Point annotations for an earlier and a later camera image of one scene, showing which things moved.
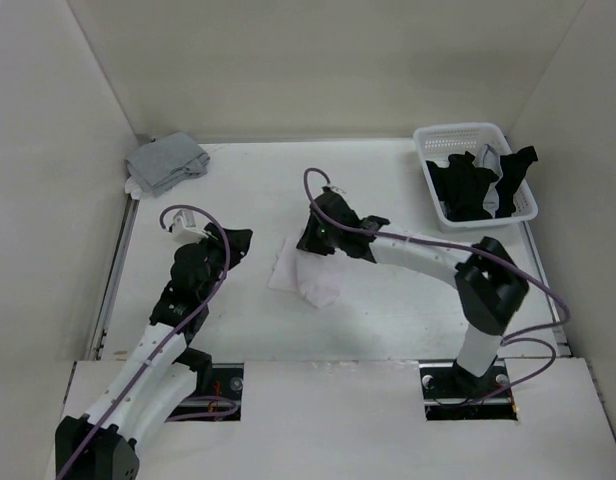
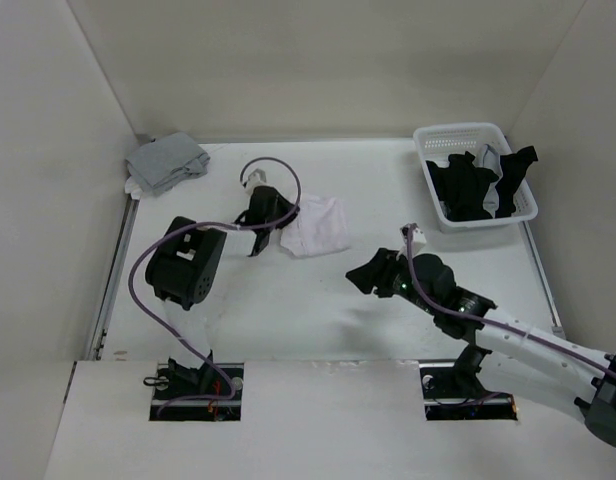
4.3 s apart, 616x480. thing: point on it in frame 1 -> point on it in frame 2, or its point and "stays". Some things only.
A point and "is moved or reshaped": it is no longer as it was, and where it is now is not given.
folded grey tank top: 162,162 stays
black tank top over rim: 514,169 stays
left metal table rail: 97,342 stays
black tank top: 460,186 stays
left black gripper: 239,242 -> 287,208
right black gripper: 309,243 -> 377,271
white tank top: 312,275 is moved or reshaped
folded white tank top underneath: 133,188 stays
